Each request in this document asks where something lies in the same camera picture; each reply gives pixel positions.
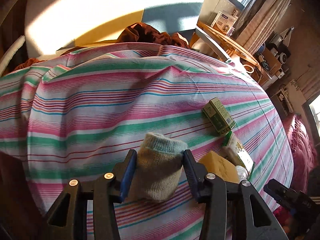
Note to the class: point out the white product box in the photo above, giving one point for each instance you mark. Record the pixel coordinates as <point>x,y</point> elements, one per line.
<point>223,22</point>

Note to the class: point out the brown crumpled cloth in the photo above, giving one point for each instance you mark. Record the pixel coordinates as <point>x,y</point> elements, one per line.
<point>141,32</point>

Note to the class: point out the cluttered shelf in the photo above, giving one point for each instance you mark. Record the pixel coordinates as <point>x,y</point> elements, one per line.
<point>273,56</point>

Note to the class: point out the cream blue sock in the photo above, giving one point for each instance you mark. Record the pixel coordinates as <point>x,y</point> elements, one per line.
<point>159,167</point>

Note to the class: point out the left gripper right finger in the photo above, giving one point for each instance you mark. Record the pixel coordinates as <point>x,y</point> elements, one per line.
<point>240,202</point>

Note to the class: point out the green small carton box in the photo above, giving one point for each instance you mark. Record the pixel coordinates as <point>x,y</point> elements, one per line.
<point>219,116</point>

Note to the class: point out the red blanket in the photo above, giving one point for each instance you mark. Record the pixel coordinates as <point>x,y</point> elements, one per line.
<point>303,152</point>

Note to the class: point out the striped curtain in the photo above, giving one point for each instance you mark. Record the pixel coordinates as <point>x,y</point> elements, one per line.
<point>257,21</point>

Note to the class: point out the striped bed sheet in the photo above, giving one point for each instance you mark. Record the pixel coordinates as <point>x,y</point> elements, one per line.
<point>78,115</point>

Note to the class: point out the cracker packet yellow label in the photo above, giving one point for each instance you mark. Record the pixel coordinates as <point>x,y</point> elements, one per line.
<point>237,154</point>

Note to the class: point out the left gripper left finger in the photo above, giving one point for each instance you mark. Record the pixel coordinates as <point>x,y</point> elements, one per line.
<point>67,217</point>

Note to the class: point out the white plastic wrapped ball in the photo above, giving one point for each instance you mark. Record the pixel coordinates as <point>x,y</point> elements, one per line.
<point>241,172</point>

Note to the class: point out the wooden side table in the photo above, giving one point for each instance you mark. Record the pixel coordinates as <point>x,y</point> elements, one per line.
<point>223,46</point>

